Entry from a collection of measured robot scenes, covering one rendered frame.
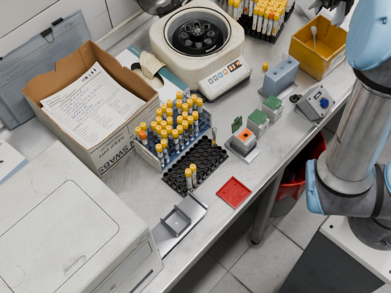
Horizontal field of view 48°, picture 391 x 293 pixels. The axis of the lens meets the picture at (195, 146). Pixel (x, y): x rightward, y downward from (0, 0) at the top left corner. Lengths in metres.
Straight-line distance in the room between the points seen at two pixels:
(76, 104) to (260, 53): 0.59
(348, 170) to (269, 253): 1.21
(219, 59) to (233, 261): 1.03
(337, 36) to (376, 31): 0.82
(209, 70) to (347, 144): 0.57
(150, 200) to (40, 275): 0.43
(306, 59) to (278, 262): 0.99
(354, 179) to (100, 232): 0.48
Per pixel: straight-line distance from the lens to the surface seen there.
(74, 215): 0.84
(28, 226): 0.86
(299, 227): 2.09
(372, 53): 0.62
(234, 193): 1.15
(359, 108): 0.74
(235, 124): 1.13
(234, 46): 1.28
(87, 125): 1.22
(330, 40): 1.45
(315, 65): 1.35
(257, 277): 1.99
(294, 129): 1.27
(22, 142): 1.33
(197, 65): 1.24
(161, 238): 1.07
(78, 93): 1.29
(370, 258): 1.13
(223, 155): 1.17
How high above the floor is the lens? 1.93
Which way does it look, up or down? 60 degrees down
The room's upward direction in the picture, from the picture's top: 3 degrees counter-clockwise
